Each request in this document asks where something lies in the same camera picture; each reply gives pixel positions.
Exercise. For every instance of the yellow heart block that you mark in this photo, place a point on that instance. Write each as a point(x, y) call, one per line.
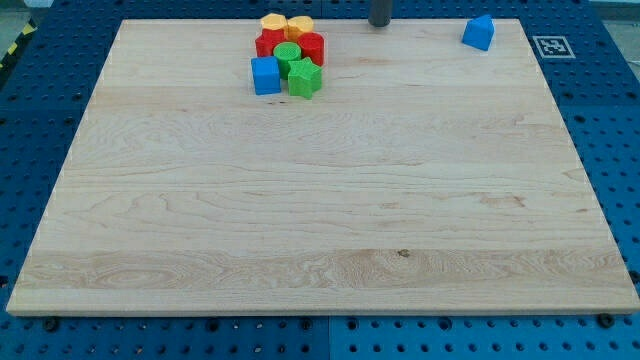
point(299, 25)

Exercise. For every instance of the yellow hexagon block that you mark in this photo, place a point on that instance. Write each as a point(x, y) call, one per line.
point(274, 22)

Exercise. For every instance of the green star block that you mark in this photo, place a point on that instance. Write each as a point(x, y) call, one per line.
point(304, 78)

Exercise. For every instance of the light wooden board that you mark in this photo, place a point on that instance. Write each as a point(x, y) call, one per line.
point(425, 177)

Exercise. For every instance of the blue cube block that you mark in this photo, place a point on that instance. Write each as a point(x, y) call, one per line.
point(266, 75)

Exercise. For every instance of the green cylinder block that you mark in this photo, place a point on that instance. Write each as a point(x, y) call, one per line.
point(285, 52)

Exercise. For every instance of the red cylinder block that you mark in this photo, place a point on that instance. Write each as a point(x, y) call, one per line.
point(312, 46)

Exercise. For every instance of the red star block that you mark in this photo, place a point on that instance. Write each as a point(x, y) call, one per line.
point(268, 40)

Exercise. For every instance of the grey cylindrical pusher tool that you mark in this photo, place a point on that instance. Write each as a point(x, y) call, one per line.
point(380, 12)

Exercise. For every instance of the blue pentagon block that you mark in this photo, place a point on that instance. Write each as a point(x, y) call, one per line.
point(479, 32)

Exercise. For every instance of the white fiducial marker tag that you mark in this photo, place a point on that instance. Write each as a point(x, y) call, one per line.
point(553, 47)

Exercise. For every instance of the black bolt front left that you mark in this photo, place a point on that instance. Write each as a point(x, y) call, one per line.
point(51, 324)

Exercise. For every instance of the black bolt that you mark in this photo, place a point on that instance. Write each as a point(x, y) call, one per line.
point(605, 320)
point(51, 324)

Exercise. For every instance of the black bolt front right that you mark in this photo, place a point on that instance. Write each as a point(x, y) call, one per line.
point(605, 320)

